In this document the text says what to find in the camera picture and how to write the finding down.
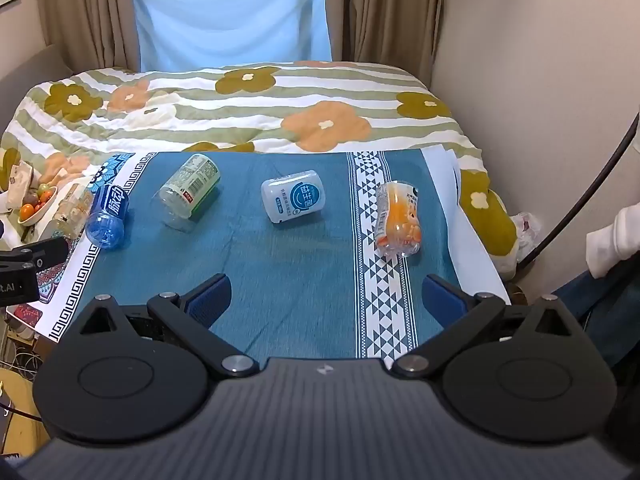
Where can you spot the floral striped blanket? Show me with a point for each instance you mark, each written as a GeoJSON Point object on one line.
{"type": "Point", "coordinates": [325, 85]}

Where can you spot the blue patterned tablecloth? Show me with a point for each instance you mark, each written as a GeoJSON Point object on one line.
{"type": "Point", "coordinates": [300, 270]}

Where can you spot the white plastic bag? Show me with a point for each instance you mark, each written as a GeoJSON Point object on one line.
{"type": "Point", "coordinates": [526, 232]}

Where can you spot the blue plastic bottle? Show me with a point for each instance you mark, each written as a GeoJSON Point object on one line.
{"type": "Point", "coordinates": [107, 215]}

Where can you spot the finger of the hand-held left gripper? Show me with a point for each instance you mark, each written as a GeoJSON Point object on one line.
{"type": "Point", "coordinates": [42, 252]}

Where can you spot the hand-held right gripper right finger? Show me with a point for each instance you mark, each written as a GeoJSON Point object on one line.
{"type": "Point", "coordinates": [442, 300]}

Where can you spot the person's leg in jeans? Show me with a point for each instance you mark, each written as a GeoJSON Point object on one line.
{"type": "Point", "coordinates": [607, 305]}

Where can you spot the white and blue plastic jar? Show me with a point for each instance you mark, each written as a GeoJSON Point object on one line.
{"type": "Point", "coordinates": [294, 197]}

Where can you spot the clear bottle with green label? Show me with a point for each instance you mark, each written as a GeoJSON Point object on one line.
{"type": "Point", "coordinates": [192, 187]}

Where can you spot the clear bottle with orange label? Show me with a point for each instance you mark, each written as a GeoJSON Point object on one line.
{"type": "Point", "coordinates": [397, 220]}

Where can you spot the beige paper bag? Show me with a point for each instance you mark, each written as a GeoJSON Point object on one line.
{"type": "Point", "coordinates": [17, 182]}

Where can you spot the bowl of small tomatoes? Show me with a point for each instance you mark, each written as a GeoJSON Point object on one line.
{"type": "Point", "coordinates": [37, 202]}

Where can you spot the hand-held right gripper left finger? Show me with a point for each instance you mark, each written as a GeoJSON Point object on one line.
{"type": "Point", "coordinates": [212, 300]}

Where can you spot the clear plastic bottle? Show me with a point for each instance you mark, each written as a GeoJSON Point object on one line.
{"type": "Point", "coordinates": [72, 212]}

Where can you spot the beige curtain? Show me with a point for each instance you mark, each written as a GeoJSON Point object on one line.
{"type": "Point", "coordinates": [385, 15]}
{"type": "Point", "coordinates": [85, 10]}

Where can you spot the light blue sheer curtain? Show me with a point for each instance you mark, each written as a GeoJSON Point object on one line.
{"type": "Point", "coordinates": [230, 15]}

